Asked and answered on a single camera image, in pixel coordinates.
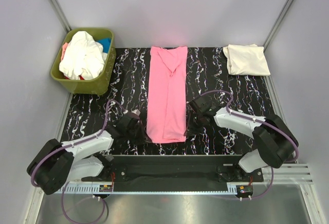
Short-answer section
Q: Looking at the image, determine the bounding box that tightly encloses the aluminium rail frame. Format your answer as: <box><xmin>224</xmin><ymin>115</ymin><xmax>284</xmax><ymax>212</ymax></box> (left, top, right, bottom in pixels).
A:
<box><xmin>57</xmin><ymin>164</ymin><xmax>313</xmax><ymax>195</ymax></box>

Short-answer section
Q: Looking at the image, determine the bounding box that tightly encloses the left aluminium corner post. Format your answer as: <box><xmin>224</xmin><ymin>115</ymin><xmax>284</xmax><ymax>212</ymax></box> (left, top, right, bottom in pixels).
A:
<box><xmin>48</xmin><ymin>0</ymin><xmax>71</xmax><ymax>32</ymax></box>

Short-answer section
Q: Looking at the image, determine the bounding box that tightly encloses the aluminium corner post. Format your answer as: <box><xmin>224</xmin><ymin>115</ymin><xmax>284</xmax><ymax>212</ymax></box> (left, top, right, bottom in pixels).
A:
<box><xmin>48</xmin><ymin>0</ymin><xmax>71</xmax><ymax>32</ymax></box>
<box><xmin>263</xmin><ymin>0</ymin><xmax>295</xmax><ymax>52</ymax></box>

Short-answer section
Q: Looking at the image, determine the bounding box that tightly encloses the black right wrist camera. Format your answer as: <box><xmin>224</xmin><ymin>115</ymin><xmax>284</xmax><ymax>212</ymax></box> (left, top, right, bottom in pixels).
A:
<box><xmin>188</xmin><ymin>96</ymin><xmax>218</xmax><ymax>115</ymax></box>

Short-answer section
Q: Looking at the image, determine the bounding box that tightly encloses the pink t-shirt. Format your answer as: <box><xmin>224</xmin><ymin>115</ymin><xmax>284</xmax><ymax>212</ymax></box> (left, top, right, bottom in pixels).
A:
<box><xmin>147</xmin><ymin>46</ymin><xmax>188</xmax><ymax>143</ymax></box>

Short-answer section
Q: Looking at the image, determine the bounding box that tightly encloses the white shirt in basket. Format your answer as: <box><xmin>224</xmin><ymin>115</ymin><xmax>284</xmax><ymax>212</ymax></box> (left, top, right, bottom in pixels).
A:
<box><xmin>59</xmin><ymin>31</ymin><xmax>108</xmax><ymax>80</ymax></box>

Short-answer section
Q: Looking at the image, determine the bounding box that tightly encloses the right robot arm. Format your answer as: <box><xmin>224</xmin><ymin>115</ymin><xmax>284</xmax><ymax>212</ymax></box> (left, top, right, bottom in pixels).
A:
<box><xmin>186</xmin><ymin>103</ymin><xmax>299</xmax><ymax>181</ymax></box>

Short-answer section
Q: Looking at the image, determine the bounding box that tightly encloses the olive green plastic basket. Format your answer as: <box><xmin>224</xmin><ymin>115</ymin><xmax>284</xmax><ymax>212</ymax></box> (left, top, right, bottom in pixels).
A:
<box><xmin>50</xmin><ymin>27</ymin><xmax>116</xmax><ymax>96</ymax></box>

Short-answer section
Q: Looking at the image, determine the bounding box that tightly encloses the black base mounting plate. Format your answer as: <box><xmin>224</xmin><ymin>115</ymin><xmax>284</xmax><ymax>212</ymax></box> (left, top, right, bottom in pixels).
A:
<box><xmin>82</xmin><ymin>155</ymin><xmax>264</xmax><ymax>194</ymax></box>

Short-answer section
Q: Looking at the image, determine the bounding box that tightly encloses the folded cream t-shirt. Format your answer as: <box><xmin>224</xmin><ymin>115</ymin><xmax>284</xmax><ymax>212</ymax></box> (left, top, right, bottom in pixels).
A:
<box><xmin>223</xmin><ymin>44</ymin><xmax>270</xmax><ymax>77</ymax></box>

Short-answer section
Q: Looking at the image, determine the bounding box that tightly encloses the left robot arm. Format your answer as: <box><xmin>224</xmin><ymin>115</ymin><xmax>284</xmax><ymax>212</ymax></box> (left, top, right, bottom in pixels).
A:
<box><xmin>27</xmin><ymin>121</ymin><xmax>152</xmax><ymax>195</ymax></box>

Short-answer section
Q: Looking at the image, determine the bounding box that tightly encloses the right aluminium corner post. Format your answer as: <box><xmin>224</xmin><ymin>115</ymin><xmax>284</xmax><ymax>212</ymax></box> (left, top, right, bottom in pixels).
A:
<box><xmin>263</xmin><ymin>0</ymin><xmax>295</xmax><ymax>52</ymax></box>

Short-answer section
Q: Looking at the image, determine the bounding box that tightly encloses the blue garment in basket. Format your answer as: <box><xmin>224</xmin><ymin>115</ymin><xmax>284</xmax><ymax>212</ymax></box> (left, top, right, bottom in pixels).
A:
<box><xmin>97</xmin><ymin>38</ymin><xmax>112</xmax><ymax>53</ymax></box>

